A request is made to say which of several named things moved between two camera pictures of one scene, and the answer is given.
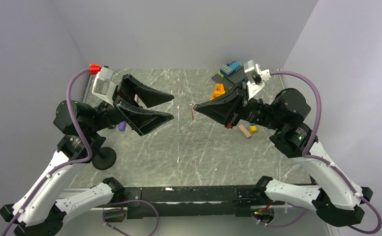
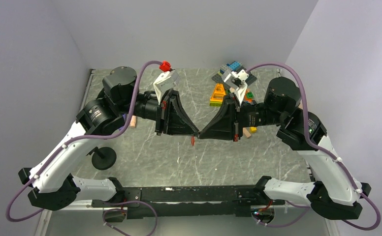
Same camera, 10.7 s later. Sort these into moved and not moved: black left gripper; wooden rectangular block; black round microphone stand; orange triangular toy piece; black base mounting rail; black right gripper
Moved: black left gripper; black right gripper
Not moved: black base mounting rail; black round microphone stand; orange triangular toy piece; wooden rectangular block
